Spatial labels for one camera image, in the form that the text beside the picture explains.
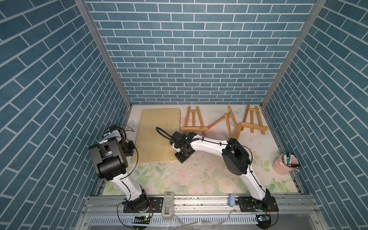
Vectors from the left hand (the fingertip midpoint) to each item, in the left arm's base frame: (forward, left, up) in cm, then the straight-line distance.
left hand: (134, 151), depth 92 cm
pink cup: (-13, -87, +8) cm, 88 cm away
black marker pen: (-13, -93, +11) cm, 95 cm away
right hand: (-5, -30, -1) cm, 31 cm away
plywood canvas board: (+3, -16, +18) cm, 24 cm away
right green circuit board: (-36, -74, -2) cm, 82 cm away
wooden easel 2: (+19, -81, +4) cm, 84 cm away
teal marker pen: (-8, -92, +11) cm, 93 cm away
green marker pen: (-9, -91, +10) cm, 92 cm away
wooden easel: (+19, -39, +1) cm, 43 cm away
